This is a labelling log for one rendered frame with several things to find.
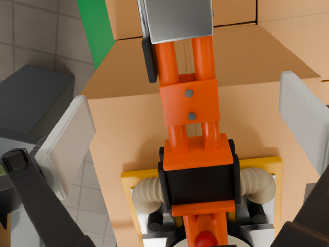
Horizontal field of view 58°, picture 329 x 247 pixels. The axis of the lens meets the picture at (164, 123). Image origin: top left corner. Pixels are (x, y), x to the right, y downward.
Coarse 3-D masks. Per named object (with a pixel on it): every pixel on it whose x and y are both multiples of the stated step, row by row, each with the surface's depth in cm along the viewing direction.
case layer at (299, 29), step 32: (128, 0) 79; (224, 0) 78; (256, 0) 79; (288, 0) 78; (320, 0) 77; (128, 32) 83; (288, 32) 82; (320, 32) 81; (320, 64) 86; (320, 96) 91
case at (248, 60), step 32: (224, 32) 77; (256, 32) 74; (128, 64) 63; (192, 64) 58; (224, 64) 56; (256, 64) 54; (288, 64) 52; (96, 96) 50; (128, 96) 49; (160, 96) 49; (224, 96) 48; (256, 96) 48; (96, 128) 52; (128, 128) 52; (160, 128) 52; (192, 128) 51; (224, 128) 51; (256, 128) 51; (288, 128) 51; (96, 160) 56; (128, 160) 55; (288, 160) 54; (288, 192) 58; (128, 224) 64
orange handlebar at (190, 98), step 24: (168, 48) 30; (192, 48) 31; (168, 72) 31; (168, 96) 32; (192, 96) 32; (216, 96) 32; (168, 120) 33; (192, 120) 33; (216, 120) 33; (216, 144) 35; (192, 216) 41; (216, 216) 41; (192, 240) 44
